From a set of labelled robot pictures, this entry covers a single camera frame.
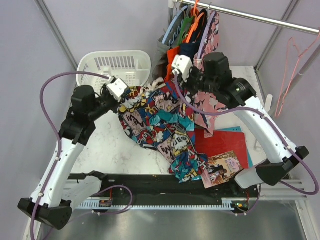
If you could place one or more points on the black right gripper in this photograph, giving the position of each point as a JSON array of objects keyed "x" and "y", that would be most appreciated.
[{"x": 193, "y": 71}]

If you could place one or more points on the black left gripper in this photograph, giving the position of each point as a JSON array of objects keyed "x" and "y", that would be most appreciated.
[{"x": 106, "y": 91}]

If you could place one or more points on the comic print shorts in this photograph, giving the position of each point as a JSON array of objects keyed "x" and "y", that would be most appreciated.
[{"x": 156, "y": 118}]

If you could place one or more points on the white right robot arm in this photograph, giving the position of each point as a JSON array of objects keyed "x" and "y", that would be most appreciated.
[{"x": 238, "y": 95}]

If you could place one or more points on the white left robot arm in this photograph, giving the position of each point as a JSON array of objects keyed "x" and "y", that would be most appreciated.
[{"x": 50, "y": 203}]

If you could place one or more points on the pink shark print shorts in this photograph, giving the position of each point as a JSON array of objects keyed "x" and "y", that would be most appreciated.
[{"x": 203, "y": 101}]

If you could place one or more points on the navy blue shorts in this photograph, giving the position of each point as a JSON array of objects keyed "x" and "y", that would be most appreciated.
[{"x": 190, "y": 48}]

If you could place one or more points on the orange shorts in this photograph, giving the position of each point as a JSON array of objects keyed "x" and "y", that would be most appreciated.
[{"x": 171, "y": 54}]

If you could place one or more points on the grey shorts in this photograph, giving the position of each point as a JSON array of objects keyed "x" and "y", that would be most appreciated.
[{"x": 160, "y": 60}]

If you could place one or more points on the lilac hanger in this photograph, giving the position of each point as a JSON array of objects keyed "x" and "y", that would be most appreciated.
[{"x": 205, "y": 33}]

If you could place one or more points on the orange hanger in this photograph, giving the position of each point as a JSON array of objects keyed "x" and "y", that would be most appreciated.
[{"x": 197, "y": 17}]

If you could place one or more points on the green hanger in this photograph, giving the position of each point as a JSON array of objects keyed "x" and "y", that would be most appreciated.
[{"x": 185, "y": 31}]

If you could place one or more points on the light blue hanger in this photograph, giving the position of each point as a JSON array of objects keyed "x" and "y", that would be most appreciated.
[{"x": 174, "y": 27}]

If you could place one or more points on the white laundry basket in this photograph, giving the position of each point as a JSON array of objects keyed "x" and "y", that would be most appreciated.
[{"x": 132, "y": 66}]

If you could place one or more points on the red plastic folder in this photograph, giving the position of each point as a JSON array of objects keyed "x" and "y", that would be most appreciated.
[{"x": 222, "y": 145}]

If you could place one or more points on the Taming of Shrew book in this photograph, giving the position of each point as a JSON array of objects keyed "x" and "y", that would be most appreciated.
[{"x": 220, "y": 169}]

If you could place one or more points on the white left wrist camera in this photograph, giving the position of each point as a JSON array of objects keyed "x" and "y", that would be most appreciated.
[{"x": 117, "y": 89}]

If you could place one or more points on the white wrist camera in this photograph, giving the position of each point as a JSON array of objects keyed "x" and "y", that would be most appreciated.
[
  {"x": 117, "y": 89},
  {"x": 182, "y": 65}
]

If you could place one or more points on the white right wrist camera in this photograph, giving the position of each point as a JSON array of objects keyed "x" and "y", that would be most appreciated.
[{"x": 182, "y": 65}]

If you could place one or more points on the metal clothes rail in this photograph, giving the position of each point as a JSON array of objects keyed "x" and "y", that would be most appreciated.
[{"x": 249, "y": 16}]

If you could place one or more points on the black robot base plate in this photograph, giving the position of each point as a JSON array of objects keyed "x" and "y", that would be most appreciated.
[{"x": 166, "y": 189}]

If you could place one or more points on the pink wire hanger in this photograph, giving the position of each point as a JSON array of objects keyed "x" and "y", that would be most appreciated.
[{"x": 287, "y": 80}]

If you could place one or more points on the light blue cable duct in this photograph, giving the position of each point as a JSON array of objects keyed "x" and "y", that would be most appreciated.
[{"x": 103, "y": 204}]

